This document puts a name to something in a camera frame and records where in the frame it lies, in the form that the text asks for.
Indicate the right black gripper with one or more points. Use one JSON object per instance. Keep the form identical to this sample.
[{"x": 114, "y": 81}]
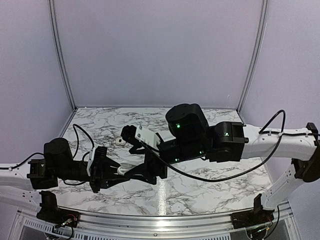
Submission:
[{"x": 151, "y": 164}]

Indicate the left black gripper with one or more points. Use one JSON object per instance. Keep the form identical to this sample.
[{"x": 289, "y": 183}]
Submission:
[{"x": 101, "y": 173}]

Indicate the white earbud charging case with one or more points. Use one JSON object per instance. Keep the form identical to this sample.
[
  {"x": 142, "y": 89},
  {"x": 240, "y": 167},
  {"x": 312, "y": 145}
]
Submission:
[{"x": 124, "y": 168}]

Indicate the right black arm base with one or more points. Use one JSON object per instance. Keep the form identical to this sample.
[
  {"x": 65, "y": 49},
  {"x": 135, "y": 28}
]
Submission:
[{"x": 257, "y": 215}]

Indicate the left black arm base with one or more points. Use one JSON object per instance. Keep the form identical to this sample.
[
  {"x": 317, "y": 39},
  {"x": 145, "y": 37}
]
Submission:
[{"x": 50, "y": 212}]

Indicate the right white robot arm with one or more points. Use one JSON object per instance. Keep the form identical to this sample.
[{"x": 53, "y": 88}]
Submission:
[{"x": 226, "y": 141}]

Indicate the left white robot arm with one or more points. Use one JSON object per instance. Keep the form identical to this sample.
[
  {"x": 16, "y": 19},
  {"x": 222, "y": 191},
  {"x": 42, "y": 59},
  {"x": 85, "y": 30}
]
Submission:
[{"x": 57, "y": 163}]

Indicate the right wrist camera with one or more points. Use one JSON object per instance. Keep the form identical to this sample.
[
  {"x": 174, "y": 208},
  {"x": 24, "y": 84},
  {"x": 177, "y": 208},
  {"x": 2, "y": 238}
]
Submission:
[{"x": 135, "y": 135}]

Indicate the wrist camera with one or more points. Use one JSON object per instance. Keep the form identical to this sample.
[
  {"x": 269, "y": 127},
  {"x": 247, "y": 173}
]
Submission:
[
  {"x": 135, "y": 135},
  {"x": 91, "y": 161}
]

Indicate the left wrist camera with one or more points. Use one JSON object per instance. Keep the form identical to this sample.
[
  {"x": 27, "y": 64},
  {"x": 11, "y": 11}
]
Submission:
[{"x": 91, "y": 161}]

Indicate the front aluminium rail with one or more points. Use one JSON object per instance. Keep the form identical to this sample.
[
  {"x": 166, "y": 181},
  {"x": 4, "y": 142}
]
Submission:
[{"x": 103, "y": 226}]

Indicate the left aluminium corner post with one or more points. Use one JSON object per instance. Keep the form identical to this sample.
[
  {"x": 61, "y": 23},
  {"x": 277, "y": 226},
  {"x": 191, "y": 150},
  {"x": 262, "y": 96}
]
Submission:
[{"x": 60, "y": 55}]

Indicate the aluminium corner post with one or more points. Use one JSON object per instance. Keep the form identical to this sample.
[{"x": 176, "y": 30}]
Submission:
[
  {"x": 255, "y": 55},
  {"x": 60, "y": 55}
]

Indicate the right aluminium corner post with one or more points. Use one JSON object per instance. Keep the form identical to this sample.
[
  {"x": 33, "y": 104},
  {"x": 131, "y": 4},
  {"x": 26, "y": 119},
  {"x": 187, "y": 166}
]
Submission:
[{"x": 255, "y": 55}]

